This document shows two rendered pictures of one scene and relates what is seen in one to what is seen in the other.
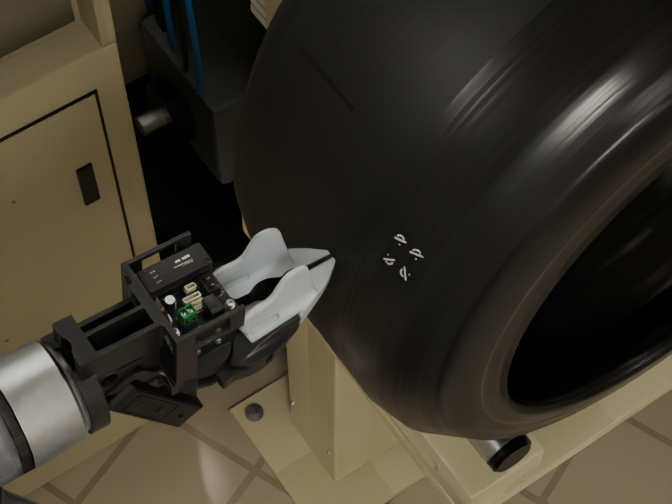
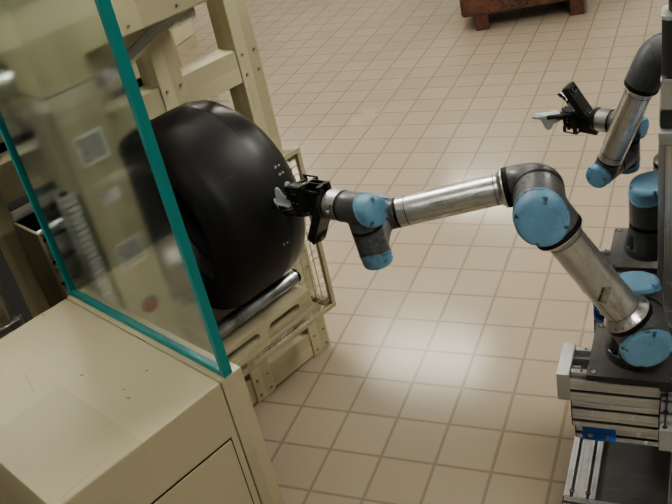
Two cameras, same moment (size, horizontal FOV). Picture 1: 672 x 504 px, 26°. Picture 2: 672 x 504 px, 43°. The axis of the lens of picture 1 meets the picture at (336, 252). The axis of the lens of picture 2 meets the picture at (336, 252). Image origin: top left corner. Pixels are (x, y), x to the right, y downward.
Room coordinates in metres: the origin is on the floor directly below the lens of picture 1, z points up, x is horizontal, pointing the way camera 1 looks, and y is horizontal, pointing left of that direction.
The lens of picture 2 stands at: (0.61, 1.95, 2.21)
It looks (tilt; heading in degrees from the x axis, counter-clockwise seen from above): 31 degrees down; 264
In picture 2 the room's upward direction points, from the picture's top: 13 degrees counter-clockwise
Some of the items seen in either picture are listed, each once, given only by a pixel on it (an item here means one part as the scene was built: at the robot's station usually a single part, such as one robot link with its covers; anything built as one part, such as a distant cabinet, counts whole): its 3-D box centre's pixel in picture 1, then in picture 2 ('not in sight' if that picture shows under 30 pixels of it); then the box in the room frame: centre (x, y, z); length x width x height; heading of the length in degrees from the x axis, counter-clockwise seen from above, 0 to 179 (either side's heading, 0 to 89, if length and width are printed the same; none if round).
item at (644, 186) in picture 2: not in sight; (650, 198); (-0.54, -0.06, 0.88); 0.13 x 0.12 x 0.14; 31
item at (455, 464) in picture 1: (396, 346); (257, 325); (0.67, -0.06, 0.83); 0.36 x 0.09 x 0.06; 34
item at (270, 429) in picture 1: (345, 428); not in sight; (0.95, -0.02, 0.01); 0.27 x 0.27 x 0.02; 34
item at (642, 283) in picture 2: not in sight; (636, 300); (-0.26, 0.37, 0.88); 0.13 x 0.12 x 0.14; 68
